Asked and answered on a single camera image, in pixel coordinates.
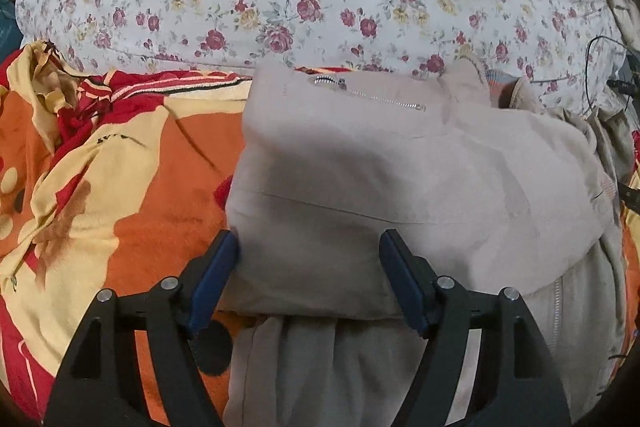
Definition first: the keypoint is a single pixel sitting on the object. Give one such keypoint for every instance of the beige zip jacket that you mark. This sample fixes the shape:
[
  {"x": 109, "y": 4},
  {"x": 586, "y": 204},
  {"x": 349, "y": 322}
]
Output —
[{"x": 380, "y": 187}]

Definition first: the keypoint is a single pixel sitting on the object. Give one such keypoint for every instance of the teal cloth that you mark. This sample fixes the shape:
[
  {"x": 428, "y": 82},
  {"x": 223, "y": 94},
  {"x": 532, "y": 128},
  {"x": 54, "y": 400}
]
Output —
[{"x": 7, "y": 24}]

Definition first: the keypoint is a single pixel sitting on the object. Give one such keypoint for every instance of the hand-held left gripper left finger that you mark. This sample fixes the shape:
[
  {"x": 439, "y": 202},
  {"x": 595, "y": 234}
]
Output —
[{"x": 212, "y": 279}]

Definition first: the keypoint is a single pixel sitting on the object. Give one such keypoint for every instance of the black device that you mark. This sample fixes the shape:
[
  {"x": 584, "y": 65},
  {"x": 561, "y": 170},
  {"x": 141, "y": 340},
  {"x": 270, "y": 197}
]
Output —
[{"x": 625, "y": 84}]

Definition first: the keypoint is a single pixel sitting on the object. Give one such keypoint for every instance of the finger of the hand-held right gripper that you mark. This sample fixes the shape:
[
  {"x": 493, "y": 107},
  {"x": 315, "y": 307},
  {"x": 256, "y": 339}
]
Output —
[{"x": 631, "y": 197}]

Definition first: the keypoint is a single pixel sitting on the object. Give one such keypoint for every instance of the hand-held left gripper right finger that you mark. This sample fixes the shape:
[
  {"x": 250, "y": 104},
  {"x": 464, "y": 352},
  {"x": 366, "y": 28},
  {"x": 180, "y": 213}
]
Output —
[{"x": 405, "y": 279}]

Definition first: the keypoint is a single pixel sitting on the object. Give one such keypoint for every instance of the orange red yellow blanket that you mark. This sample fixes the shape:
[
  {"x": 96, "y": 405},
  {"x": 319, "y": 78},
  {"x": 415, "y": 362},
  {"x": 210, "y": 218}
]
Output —
[{"x": 130, "y": 187}]

